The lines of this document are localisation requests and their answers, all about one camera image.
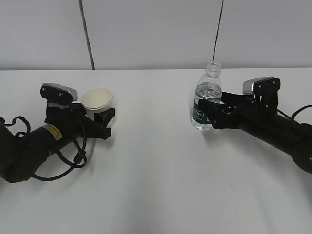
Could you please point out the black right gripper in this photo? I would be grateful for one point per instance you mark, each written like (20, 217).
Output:
(239, 110)

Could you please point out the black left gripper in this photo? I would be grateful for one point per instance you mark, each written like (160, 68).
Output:
(74, 121)

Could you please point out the white paper cup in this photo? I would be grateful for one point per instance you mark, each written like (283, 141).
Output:
(97, 100)

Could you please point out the clear water bottle green label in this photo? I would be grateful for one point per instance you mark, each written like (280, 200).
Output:
(209, 88)

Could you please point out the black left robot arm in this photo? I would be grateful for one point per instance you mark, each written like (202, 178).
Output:
(23, 151)

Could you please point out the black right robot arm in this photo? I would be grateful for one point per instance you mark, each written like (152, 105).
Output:
(291, 137)

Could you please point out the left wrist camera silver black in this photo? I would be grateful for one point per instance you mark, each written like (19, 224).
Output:
(58, 95)

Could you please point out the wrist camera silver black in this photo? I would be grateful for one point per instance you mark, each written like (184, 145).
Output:
(265, 88)
(58, 95)

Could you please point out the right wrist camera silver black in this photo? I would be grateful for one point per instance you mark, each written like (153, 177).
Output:
(265, 88)

